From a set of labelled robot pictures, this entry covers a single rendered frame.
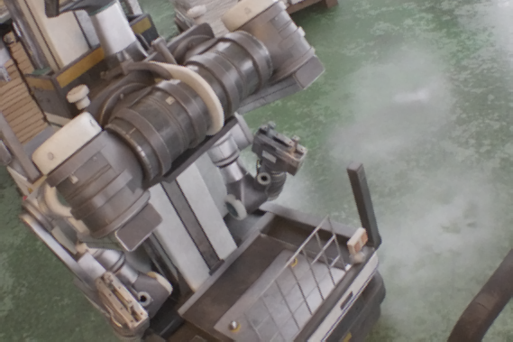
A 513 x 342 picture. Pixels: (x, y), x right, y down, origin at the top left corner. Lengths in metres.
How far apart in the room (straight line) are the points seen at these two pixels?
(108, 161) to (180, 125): 0.14
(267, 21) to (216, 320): 0.75
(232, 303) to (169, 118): 0.65
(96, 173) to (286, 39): 0.45
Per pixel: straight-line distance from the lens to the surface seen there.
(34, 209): 1.14
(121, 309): 1.09
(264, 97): 1.08
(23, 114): 3.35
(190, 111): 0.82
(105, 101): 0.88
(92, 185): 0.75
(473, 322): 0.62
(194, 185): 1.26
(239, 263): 1.40
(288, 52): 0.97
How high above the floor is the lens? 1.28
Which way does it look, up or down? 30 degrees down
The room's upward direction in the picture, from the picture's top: 22 degrees counter-clockwise
